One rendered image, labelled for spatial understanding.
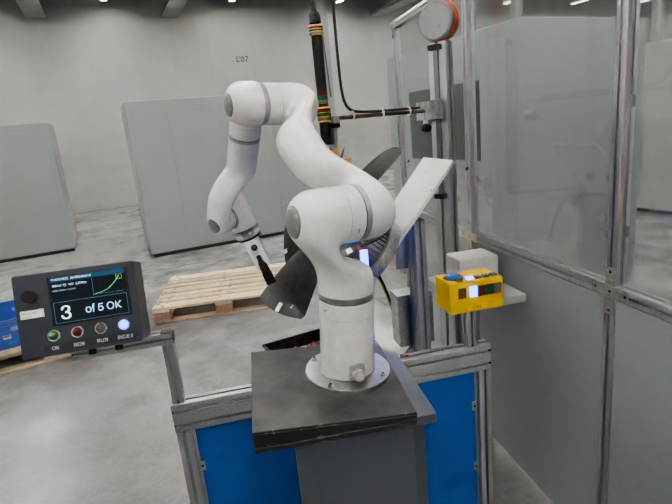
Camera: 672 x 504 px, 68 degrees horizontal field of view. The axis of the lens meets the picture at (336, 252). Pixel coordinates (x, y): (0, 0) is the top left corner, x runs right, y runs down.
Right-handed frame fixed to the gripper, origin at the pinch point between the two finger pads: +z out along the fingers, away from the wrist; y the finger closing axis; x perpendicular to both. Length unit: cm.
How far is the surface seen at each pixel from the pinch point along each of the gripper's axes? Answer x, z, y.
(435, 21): -101, -55, 40
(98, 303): 36, -24, -41
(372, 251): -35.4, 6.9, -0.5
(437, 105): -88, -25, 33
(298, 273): -9.5, 3.9, 3.0
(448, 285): -44, 11, -40
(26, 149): 257, -131, 663
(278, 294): -0.3, 7.7, 2.9
